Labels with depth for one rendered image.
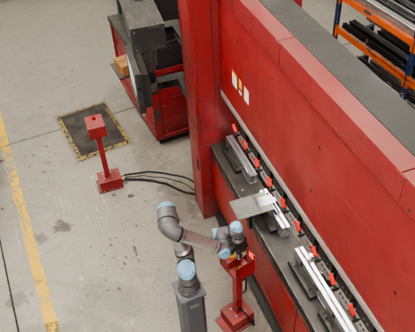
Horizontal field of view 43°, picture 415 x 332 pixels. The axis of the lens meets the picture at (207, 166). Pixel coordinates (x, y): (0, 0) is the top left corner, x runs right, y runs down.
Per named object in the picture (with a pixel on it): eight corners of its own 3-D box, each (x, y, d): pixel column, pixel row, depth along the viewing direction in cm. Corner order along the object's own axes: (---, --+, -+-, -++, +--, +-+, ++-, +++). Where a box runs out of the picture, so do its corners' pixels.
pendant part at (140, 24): (134, 91, 452) (118, -2, 395) (162, 86, 456) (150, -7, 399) (145, 126, 416) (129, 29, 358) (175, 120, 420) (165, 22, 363)
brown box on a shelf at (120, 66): (110, 64, 509) (108, 53, 501) (135, 58, 516) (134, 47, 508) (119, 80, 489) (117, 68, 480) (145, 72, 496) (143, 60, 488)
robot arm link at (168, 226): (164, 229, 293) (236, 252, 314) (163, 214, 301) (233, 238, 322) (154, 241, 299) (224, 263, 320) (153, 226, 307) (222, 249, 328)
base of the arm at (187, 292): (182, 301, 334) (181, 292, 328) (173, 283, 345) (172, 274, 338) (203, 292, 338) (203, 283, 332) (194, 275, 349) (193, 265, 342)
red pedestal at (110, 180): (95, 181, 532) (78, 116, 476) (119, 174, 538) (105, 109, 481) (99, 194, 518) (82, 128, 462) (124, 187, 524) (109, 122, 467)
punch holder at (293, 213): (285, 214, 331) (286, 195, 320) (297, 210, 333) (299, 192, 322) (296, 230, 321) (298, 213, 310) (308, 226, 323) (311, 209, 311)
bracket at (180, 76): (156, 83, 453) (155, 77, 448) (183, 77, 458) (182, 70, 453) (169, 109, 424) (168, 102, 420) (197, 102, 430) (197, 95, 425)
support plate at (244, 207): (228, 202, 366) (228, 201, 366) (263, 192, 372) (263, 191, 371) (238, 221, 354) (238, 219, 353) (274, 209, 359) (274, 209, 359)
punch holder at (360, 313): (352, 319, 275) (356, 302, 264) (366, 314, 277) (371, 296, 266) (367, 344, 265) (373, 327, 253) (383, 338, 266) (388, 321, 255)
